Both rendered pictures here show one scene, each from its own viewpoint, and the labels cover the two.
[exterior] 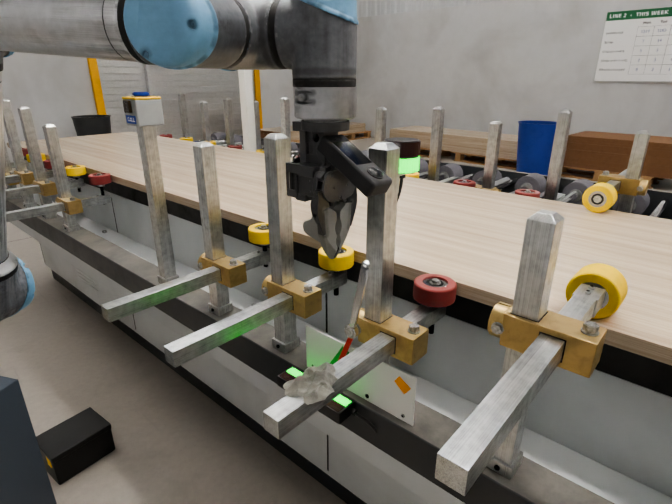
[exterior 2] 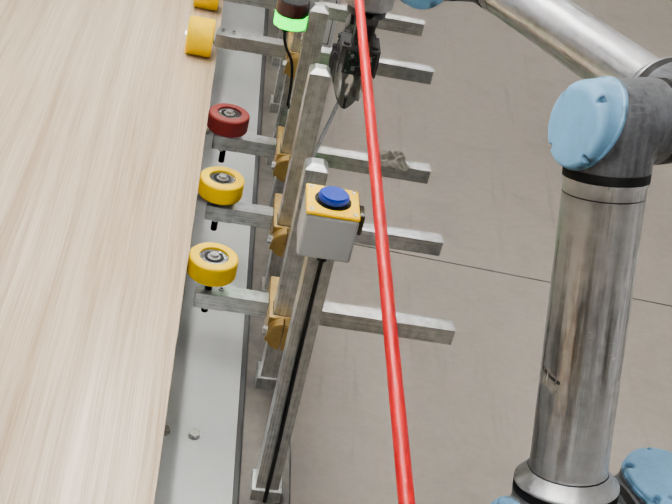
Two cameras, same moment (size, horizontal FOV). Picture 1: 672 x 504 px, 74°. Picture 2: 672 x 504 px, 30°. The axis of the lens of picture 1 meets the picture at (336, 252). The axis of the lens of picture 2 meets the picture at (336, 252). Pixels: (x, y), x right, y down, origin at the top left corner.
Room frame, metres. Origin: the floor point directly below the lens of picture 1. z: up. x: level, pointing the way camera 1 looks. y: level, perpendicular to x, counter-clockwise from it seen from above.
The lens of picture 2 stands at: (2.26, 1.40, 2.03)
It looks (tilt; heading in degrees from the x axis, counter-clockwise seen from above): 33 degrees down; 220
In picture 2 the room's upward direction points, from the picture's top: 14 degrees clockwise
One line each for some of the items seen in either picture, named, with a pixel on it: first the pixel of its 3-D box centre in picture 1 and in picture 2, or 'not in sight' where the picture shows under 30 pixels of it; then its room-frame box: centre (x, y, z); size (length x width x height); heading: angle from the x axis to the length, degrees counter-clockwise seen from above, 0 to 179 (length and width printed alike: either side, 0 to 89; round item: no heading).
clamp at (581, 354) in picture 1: (543, 334); (297, 55); (0.52, -0.28, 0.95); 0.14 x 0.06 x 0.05; 48
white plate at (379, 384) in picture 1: (355, 372); not in sight; (0.70, -0.04, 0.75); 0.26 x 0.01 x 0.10; 48
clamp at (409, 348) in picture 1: (388, 332); (286, 154); (0.69, -0.09, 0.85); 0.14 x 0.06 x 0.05; 48
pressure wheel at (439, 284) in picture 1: (433, 306); (225, 136); (0.77, -0.19, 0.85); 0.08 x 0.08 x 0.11
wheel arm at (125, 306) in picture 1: (200, 280); (325, 314); (0.95, 0.32, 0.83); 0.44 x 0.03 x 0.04; 138
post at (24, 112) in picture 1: (37, 166); not in sight; (1.86, 1.24, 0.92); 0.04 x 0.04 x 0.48; 48
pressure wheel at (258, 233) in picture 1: (264, 246); (209, 282); (1.10, 0.19, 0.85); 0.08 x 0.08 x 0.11
